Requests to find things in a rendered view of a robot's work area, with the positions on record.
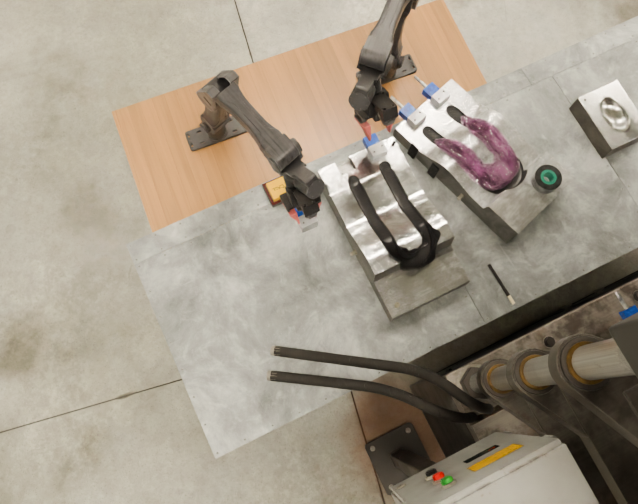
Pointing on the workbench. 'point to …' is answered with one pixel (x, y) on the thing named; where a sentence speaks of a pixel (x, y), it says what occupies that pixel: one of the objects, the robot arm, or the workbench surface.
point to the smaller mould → (609, 119)
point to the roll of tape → (545, 180)
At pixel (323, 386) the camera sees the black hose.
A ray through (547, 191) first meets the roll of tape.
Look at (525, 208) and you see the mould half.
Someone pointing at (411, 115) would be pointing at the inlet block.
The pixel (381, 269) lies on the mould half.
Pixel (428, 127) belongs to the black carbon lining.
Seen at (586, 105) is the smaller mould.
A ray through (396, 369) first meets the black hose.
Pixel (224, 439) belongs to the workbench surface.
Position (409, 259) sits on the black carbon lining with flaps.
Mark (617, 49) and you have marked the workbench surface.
